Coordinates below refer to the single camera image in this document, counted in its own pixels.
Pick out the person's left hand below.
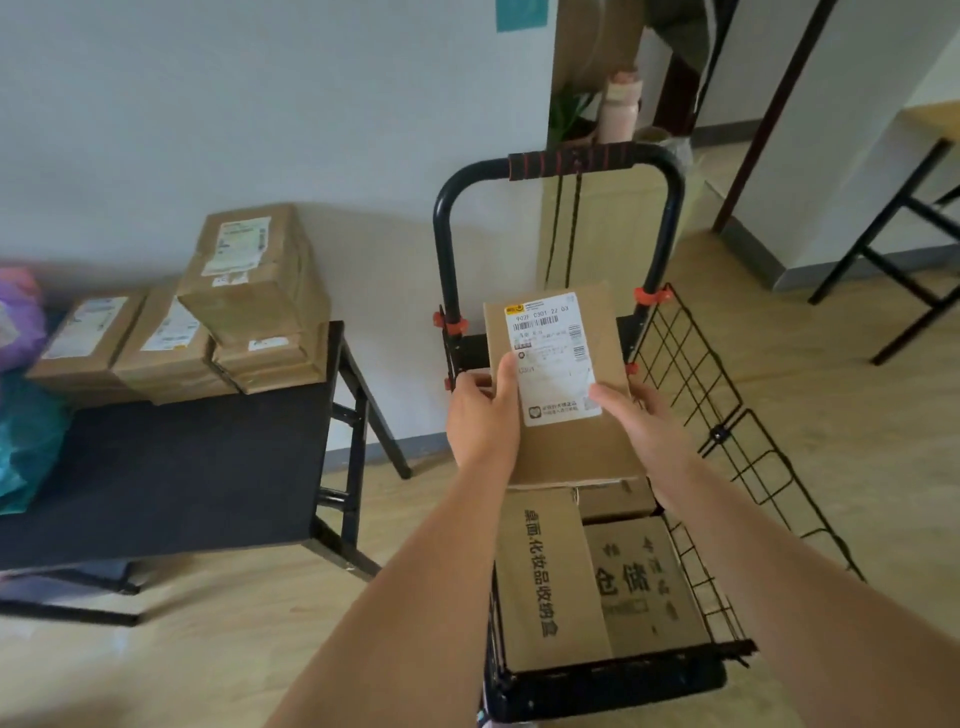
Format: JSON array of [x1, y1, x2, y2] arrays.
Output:
[[446, 352, 524, 479]]

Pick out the person's right hand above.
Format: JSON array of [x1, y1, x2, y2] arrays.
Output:
[[588, 382, 700, 513]]

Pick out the large box with right label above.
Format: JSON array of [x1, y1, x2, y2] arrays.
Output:
[[575, 476, 661, 525]]

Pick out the large box with label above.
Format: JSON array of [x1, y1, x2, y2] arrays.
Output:
[[575, 476, 661, 525], [583, 515, 715, 661]]

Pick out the small labelled box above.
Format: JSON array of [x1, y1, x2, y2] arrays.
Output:
[[483, 281, 649, 490]]

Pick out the large box with left label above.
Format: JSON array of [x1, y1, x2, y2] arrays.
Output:
[[583, 515, 715, 661]]

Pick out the long cosmetics organiser box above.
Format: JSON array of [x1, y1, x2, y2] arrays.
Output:
[[494, 487, 616, 675]]

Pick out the black wire mesh cart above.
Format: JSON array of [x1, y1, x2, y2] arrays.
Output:
[[432, 140, 869, 727]]

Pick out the small brown cardboard box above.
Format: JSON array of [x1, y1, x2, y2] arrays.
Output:
[[24, 203, 333, 408]]

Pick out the teal package short label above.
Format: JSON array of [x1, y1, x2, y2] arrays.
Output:
[[0, 369, 74, 517]]

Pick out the purple mailer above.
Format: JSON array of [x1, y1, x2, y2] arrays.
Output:
[[0, 293, 49, 374]]

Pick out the person's right forearm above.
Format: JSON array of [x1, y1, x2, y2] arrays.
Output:
[[659, 457, 960, 728]]

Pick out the person's left forearm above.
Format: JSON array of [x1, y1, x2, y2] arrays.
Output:
[[266, 464, 520, 728]]

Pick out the beige cabinet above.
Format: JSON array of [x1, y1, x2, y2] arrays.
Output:
[[536, 146, 708, 320]]

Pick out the black low metal table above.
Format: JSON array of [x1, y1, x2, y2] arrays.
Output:
[[0, 320, 413, 628]]

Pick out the green potted plant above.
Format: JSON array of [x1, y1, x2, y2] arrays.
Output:
[[549, 91, 598, 145]]

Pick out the wooden table black legs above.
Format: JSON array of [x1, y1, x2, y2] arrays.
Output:
[[807, 99, 960, 367]]

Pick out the pink bottle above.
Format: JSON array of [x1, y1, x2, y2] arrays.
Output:
[[596, 68, 644, 145]]

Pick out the dark green draped cloth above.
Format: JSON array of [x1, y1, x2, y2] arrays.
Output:
[[558, 0, 742, 100]]

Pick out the dark brown door frame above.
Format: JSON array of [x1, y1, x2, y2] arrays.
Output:
[[710, 0, 839, 235]]

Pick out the teal wall poster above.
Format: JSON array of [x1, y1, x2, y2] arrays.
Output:
[[494, 0, 551, 34]]

